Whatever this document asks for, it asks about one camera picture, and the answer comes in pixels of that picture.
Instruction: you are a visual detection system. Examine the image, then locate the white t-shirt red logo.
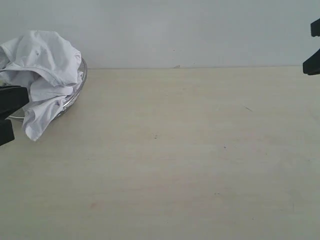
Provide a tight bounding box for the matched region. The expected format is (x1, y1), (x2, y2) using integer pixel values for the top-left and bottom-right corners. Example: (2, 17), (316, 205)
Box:
(0, 30), (82, 141)

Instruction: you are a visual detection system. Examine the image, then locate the metal mesh strainer bowl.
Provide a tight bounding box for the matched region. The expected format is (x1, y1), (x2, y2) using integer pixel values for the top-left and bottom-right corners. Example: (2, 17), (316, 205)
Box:
(9, 57), (88, 121)

